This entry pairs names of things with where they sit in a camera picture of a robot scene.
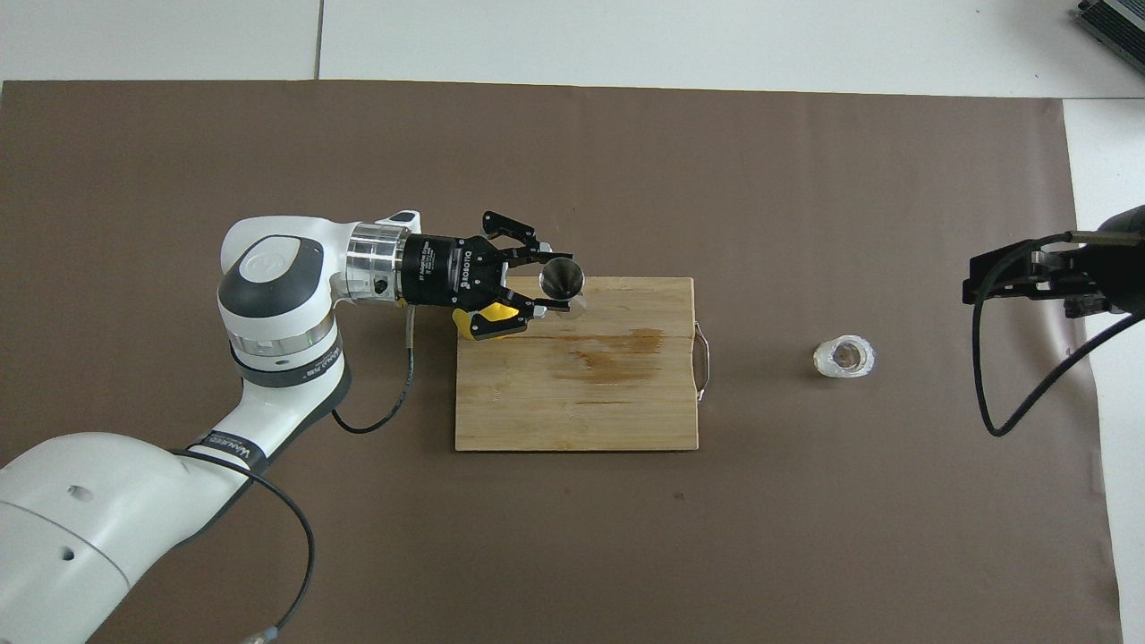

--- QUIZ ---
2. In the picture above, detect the grey ribbed metal device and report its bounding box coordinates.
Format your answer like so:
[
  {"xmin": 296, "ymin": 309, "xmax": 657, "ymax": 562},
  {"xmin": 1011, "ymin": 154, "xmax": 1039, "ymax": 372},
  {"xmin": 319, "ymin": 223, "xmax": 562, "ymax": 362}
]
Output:
[{"xmin": 1072, "ymin": 0, "xmax": 1145, "ymax": 77}]

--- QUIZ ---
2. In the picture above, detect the yellow lemon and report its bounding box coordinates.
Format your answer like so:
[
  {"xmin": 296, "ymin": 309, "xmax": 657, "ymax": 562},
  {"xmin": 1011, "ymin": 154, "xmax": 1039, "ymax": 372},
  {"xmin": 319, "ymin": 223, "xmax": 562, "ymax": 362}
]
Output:
[{"xmin": 452, "ymin": 302, "xmax": 529, "ymax": 343}]

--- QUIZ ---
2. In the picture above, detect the brown paper table mat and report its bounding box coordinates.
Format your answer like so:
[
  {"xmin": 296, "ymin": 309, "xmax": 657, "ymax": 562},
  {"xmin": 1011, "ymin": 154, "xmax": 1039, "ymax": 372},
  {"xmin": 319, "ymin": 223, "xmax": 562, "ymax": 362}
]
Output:
[{"xmin": 0, "ymin": 79, "xmax": 1124, "ymax": 644}]

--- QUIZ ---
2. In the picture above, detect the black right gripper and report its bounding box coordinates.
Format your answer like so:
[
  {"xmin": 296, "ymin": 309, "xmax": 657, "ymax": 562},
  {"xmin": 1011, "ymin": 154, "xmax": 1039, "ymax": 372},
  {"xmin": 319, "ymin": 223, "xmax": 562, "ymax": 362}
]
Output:
[{"xmin": 963, "ymin": 204, "xmax": 1145, "ymax": 320}]

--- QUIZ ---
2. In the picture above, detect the steel double jigger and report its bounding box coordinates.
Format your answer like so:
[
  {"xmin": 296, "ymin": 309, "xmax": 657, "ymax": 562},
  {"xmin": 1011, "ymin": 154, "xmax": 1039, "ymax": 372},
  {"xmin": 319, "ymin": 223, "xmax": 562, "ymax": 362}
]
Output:
[{"xmin": 539, "ymin": 257, "xmax": 589, "ymax": 319}]

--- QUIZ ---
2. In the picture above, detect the wooden cutting board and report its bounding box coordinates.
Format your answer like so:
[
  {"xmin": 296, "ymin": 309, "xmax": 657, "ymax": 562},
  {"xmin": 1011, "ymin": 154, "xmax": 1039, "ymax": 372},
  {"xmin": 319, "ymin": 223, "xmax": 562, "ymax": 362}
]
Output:
[{"xmin": 454, "ymin": 276, "xmax": 700, "ymax": 452}]

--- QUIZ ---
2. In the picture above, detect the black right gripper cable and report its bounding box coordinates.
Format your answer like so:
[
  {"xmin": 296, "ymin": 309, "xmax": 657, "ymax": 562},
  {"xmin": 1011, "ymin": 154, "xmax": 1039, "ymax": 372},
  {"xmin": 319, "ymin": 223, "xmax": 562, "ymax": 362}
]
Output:
[{"xmin": 971, "ymin": 233, "xmax": 1145, "ymax": 438}]

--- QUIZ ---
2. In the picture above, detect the small clear cup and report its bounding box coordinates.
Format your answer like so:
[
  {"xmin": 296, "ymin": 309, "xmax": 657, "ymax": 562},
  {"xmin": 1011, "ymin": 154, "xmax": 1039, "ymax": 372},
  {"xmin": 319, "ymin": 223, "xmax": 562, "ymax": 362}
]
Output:
[{"xmin": 813, "ymin": 335, "xmax": 877, "ymax": 378}]

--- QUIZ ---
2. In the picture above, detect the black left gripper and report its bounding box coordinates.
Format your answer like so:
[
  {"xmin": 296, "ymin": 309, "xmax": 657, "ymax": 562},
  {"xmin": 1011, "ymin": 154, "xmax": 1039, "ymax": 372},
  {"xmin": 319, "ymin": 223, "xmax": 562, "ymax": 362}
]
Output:
[{"xmin": 398, "ymin": 211, "xmax": 573, "ymax": 343}]

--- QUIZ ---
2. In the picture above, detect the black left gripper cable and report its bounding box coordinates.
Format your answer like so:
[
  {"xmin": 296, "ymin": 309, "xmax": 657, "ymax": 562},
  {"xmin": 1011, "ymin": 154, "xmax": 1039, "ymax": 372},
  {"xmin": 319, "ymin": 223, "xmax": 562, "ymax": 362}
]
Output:
[{"xmin": 170, "ymin": 306, "xmax": 418, "ymax": 644}]

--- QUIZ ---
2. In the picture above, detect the metal cutting board handle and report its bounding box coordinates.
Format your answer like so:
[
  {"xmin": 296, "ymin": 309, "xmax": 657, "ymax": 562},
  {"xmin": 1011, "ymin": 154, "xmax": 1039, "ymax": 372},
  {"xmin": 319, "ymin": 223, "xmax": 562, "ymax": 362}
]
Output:
[{"xmin": 693, "ymin": 321, "xmax": 713, "ymax": 403}]

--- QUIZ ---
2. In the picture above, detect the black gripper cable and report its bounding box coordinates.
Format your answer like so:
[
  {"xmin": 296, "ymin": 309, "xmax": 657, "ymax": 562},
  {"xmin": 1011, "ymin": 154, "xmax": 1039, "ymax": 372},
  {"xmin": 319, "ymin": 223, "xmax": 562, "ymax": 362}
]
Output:
[
  {"xmin": 971, "ymin": 233, "xmax": 1145, "ymax": 438},
  {"xmin": 170, "ymin": 306, "xmax": 418, "ymax": 644}
]

